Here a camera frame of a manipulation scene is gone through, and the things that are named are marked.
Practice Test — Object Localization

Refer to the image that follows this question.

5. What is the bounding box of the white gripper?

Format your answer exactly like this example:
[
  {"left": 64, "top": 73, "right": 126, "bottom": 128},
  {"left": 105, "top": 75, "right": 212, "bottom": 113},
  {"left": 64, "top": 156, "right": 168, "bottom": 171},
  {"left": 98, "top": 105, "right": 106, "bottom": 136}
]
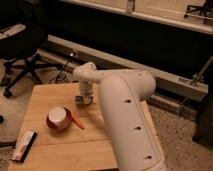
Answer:
[{"left": 75, "top": 81, "right": 94, "bottom": 105}]

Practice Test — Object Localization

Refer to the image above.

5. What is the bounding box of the orange carrot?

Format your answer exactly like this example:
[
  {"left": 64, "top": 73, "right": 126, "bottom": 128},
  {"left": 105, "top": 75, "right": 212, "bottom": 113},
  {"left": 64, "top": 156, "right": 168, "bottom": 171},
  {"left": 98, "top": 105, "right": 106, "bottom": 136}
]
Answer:
[{"left": 71, "top": 112, "right": 85, "bottom": 129}]

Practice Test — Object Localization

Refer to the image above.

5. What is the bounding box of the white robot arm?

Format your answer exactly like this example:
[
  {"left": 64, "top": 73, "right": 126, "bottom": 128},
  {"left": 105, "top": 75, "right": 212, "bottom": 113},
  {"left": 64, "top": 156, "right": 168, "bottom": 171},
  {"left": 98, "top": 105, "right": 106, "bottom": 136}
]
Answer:
[{"left": 73, "top": 62, "right": 168, "bottom": 171}]

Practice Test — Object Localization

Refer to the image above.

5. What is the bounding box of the black cable on floor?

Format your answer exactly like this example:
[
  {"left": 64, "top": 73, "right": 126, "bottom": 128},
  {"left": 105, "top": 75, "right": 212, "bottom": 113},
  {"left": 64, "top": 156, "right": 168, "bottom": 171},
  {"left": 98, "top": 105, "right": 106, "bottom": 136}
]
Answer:
[{"left": 49, "top": 59, "right": 75, "bottom": 85}]

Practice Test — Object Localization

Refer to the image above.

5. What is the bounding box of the black office chair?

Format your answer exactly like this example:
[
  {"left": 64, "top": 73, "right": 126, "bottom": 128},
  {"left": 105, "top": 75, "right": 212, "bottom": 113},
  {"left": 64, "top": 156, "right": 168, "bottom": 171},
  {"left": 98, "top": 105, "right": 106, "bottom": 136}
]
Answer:
[{"left": 0, "top": 23, "right": 62, "bottom": 98}]

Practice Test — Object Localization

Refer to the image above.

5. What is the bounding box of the long metal floor rail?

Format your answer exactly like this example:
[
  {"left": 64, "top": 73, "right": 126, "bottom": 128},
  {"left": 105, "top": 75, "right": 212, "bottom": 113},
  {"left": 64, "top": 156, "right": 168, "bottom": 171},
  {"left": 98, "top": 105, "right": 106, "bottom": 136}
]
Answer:
[{"left": 41, "top": 35, "right": 208, "bottom": 102}]

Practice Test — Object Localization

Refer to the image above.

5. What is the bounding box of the white cup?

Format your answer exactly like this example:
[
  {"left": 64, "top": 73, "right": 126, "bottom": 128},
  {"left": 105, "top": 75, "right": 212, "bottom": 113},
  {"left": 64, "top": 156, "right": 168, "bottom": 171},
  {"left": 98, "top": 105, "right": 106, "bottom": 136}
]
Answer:
[{"left": 48, "top": 107, "right": 66, "bottom": 128}]

